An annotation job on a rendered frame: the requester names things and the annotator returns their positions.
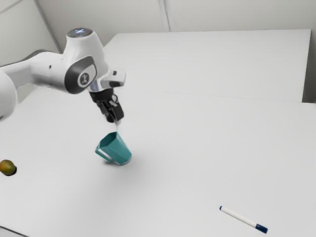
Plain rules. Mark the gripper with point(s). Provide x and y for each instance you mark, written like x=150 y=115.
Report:
x=108 y=105

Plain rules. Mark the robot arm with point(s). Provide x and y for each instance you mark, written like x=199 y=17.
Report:
x=47 y=69

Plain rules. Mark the teal faceted mug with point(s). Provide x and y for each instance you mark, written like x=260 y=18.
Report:
x=114 y=148

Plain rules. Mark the mango fruit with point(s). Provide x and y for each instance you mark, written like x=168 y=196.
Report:
x=7 y=167

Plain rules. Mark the white marker pen blue cap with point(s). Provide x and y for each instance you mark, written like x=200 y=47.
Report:
x=243 y=219

